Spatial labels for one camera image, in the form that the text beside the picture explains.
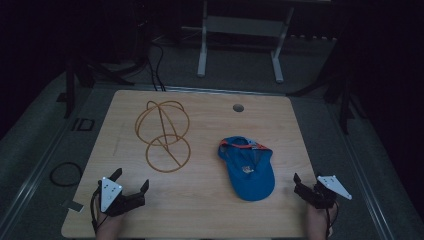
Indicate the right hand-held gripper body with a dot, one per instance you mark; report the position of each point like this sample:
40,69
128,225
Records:
328,191

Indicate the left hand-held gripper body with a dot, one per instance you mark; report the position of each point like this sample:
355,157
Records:
109,195

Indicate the person's left hand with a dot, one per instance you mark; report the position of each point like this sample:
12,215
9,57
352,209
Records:
109,226

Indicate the person's right hand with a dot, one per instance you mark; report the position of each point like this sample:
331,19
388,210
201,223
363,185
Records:
318,221

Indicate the grey tape piece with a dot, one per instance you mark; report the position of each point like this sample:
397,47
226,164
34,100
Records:
72,205

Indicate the blue baseball cap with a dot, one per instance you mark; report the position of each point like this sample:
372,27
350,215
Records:
248,170

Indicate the black tripod stand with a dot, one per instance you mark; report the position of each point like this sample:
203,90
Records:
90,71
343,93

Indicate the black rectangular floor bracket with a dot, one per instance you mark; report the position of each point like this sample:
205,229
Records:
83,124

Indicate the white metal stand frame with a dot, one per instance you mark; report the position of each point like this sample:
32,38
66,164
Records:
240,28

